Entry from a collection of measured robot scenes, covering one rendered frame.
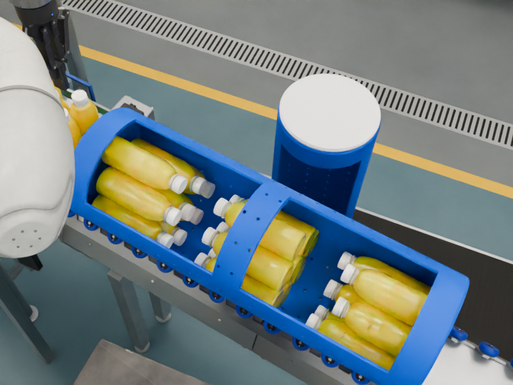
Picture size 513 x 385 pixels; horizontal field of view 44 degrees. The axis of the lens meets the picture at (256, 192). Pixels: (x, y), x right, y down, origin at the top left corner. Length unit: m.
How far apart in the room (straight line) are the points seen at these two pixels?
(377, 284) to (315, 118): 0.59
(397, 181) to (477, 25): 1.21
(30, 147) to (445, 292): 0.86
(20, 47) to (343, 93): 1.12
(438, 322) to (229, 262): 0.42
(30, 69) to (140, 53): 2.61
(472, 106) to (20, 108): 2.82
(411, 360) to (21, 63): 0.86
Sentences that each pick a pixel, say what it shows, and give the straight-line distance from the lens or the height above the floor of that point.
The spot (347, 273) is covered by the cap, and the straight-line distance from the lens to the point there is 1.32.
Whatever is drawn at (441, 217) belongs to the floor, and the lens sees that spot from 2.89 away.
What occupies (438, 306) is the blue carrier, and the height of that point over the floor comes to 1.23.
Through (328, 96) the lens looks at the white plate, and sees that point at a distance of 1.78.
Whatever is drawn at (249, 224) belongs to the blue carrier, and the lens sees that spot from 1.29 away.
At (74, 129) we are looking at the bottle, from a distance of 1.70.
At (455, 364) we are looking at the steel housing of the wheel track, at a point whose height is 0.93.
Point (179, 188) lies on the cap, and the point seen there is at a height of 1.17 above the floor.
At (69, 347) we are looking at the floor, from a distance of 2.56.
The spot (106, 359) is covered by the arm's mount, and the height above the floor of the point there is 1.01.
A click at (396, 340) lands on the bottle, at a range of 1.31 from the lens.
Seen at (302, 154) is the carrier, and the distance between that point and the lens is 1.70.
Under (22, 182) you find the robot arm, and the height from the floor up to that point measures 1.82.
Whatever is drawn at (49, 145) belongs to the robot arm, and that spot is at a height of 1.81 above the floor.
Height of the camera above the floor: 2.33
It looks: 56 degrees down
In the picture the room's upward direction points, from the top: 4 degrees clockwise
